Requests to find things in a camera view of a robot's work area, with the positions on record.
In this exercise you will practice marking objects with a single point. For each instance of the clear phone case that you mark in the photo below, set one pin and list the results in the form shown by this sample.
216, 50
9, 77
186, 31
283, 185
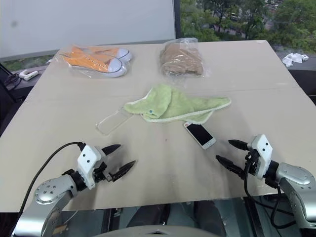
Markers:
112, 123

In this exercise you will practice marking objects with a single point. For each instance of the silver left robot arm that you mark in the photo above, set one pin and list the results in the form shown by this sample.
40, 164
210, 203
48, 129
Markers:
49, 195

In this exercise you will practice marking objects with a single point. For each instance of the light green towel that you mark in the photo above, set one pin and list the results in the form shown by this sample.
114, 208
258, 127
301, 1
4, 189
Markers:
177, 106

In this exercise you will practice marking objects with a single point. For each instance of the grey rounded robot torso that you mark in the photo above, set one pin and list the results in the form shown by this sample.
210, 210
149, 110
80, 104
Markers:
160, 232

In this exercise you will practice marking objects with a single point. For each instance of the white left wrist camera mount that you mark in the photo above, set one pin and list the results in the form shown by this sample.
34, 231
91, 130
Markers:
86, 160

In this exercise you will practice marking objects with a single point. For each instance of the white board panel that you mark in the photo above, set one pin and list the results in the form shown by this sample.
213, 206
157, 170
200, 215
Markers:
86, 24

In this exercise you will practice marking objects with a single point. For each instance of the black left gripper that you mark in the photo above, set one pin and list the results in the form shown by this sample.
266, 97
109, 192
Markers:
100, 172

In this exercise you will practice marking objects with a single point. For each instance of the orange white canvas sneaker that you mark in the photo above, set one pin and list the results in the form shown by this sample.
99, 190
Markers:
98, 51
93, 63

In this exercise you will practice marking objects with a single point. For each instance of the white power strip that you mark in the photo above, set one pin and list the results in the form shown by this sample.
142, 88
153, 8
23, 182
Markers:
29, 74

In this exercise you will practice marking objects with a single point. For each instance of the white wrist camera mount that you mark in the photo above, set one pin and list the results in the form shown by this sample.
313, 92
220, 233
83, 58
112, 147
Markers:
263, 150
86, 160

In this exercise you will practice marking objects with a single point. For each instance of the clear plastic cloth bag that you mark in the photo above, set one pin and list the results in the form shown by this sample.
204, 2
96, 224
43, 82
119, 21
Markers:
206, 70

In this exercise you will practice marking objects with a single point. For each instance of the black window pillar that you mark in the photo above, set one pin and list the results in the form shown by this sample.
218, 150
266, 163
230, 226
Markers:
176, 19

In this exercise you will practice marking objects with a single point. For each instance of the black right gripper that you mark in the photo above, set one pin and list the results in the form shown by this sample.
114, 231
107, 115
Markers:
253, 163

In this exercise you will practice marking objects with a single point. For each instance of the clear plastic shoe bag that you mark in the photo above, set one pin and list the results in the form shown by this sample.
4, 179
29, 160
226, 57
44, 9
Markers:
81, 72

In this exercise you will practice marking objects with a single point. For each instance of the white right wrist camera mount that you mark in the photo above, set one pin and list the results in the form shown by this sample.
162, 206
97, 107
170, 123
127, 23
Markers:
263, 150

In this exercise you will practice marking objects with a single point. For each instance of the white smartphone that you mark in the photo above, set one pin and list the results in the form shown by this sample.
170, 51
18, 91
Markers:
200, 135

